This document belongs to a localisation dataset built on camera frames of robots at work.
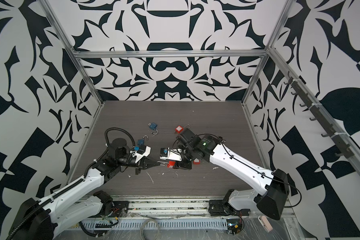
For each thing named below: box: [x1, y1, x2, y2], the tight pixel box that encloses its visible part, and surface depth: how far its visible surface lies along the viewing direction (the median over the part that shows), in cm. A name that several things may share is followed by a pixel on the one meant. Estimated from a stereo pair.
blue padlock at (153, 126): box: [148, 122, 159, 137], surface depth 107 cm
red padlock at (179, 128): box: [174, 124, 191, 134], surface depth 104 cm
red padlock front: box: [167, 160, 176, 168], surface depth 70 cm
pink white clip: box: [258, 215, 273, 233], surface depth 70 cm
